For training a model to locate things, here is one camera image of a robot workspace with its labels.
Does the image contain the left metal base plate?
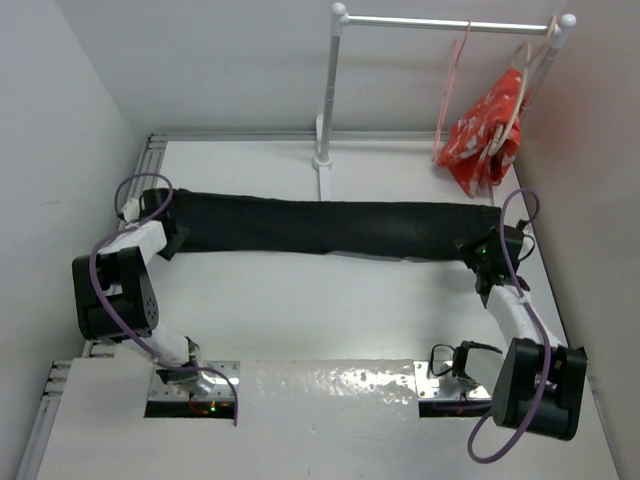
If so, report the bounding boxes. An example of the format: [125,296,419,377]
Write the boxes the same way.
[148,361,240,402]

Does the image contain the aluminium frame rail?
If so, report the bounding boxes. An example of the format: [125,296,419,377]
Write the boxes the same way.
[17,132,441,480]

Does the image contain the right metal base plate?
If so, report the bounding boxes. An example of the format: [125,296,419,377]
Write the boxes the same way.
[413,360,491,402]

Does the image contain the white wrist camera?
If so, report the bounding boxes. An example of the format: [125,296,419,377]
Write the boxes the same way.
[118,198,141,224]
[516,219,536,262]

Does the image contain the metal base plate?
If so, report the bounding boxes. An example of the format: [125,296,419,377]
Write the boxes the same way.
[413,360,491,402]
[148,361,240,402]

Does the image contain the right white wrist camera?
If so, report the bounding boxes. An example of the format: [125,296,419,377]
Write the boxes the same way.
[516,219,536,262]

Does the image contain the red patterned cloth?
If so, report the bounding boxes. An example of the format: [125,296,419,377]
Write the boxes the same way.
[436,68,523,198]

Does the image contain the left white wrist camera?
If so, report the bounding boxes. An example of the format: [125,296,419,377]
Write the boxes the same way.
[118,198,141,224]

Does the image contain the white clothes rack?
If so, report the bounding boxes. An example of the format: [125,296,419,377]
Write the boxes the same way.
[312,2,577,202]

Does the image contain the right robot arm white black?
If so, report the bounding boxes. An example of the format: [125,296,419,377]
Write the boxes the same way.
[427,226,588,441]

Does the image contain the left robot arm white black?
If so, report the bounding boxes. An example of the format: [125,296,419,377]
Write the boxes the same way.
[72,188,199,390]

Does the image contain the pink wire hanger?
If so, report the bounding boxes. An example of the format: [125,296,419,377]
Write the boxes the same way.
[431,20,471,163]

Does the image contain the black trousers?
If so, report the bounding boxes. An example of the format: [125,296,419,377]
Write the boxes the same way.
[169,190,501,261]

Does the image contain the wooden hanger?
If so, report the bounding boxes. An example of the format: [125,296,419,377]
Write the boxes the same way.
[482,14,559,156]

